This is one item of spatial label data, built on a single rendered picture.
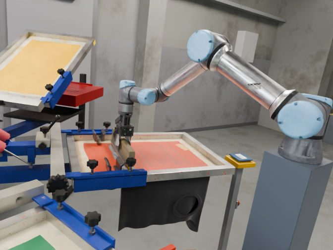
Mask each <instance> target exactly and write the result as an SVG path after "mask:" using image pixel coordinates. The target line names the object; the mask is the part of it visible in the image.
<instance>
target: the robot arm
mask: <svg viewBox="0 0 333 250"><path fill-rule="evenodd" d="M187 53H188V56H189V58H190V59H191V60H192V61H191V62H190V63H188V64H187V65H186V66H184V67H183V68H182V69H180V70H179V71H178V72H176V73H175V74H174V75H172V76H171V77H169V78H168V79H167V80H165V81H164V82H163V83H162V84H160V85H159V86H157V87H151V88H141V87H136V85H135V82H134V81H131V80H122V81H121V82H120V87H119V101H118V114H119V115H120V116H119V117H118V118H116V119H115V124H116V127H114V131H113V138H114V143H115V147H116V149H117V151H118V149H119V140H120V138H121V136H125V139H126V141H127V142H128V143H129V145H130V146H131V137H132V136H133V133H134V126H133V125H132V123H130V118H131V116H132V114H133V107H134V102H135V103H138V104H141V105H146V106H150V105H152V104H153V103H156V102H164V101H167V100H168V99H169V98H170V96H171V95H172V94H174V93H175V92H177V91H178V90H179V89H181V88H182V87H184V86H185V85H187V84H188V83H190V82H191V81H193V80H194V79H196V78H197V77H199V76H200V75H202V74H203V73H205V72H206V71H208V70H210V71H212V72H214V71H218V72H220V73H221V74H222V75H224V76H225V77H226V78H227V79H229V80H230V81H231V82H233V83H234V84H235V85H237V86H238V87H239V88H240V89H242V90H243V91H244V92H246V93H247V94H248V95H249V96H251V97H252V98H253V99H255V100H256V101H257V102H259V103H260V104H261V105H262V106H264V107H265V108H266V109H268V110H269V111H270V118H272V119H273V120H274V121H275V122H277V123H278V125H279V128H280V129H281V131H282V132H283V133H284V134H286V136H285V137H284V139H283V140H282V142H281V143H280V145H279V147H278V150H277V152H278V153H279V154H280V155H281V156H283V157H285V158H287V159H290V160H292V161H296V162H299V163H304V164H311V165H317V164H320V163H321V162H322V159H323V148H322V139H323V136H324V132H325V129H326V125H327V122H328V118H329V115H330V112H331V109H332V104H333V101H332V99H330V98H326V97H322V96H317V95H311V94H304V93H299V92H298V91H296V90H286V89H285V88H283V87H282V86H281V85H279V84H278V83H276V82H275V81H274V80H272V79H271V78H269V77H268V76H266V75H265V74H264V73H262V72H261V71H259V70H258V69H257V68H255V67H254V66H252V65H251V64H250V63H249V62H247V61H246V60H244V59H243V58H242V57H240V56H239V55H237V54H236V53H234V52H233V51H232V45H231V43H230V41H229V39H228V38H227V37H226V36H224V35H222V34H218V33H214V32H211V31H209V30H198V31H196V32H194V33H193V34H192V35H191V37H190V38H189V40H188V43H187Z"/></svg>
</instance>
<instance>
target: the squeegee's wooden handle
mask: <svg viewBox="0 0 333 250"><path fill-rule="evenodd" d="M113 131H114V128H112V138H111V139H112V140H113V141H114V138H113ZM119 151H120V153H121V154H122V156H123V157H124V159H125V161H126V159H127V158H131V157H133V158H135V151H134V150H133V149H132V147H131V146H130V145H129V143H128V142H127V141H126V139H125V138H124V137H123V136H121V138H120V140H119Z"/></svg>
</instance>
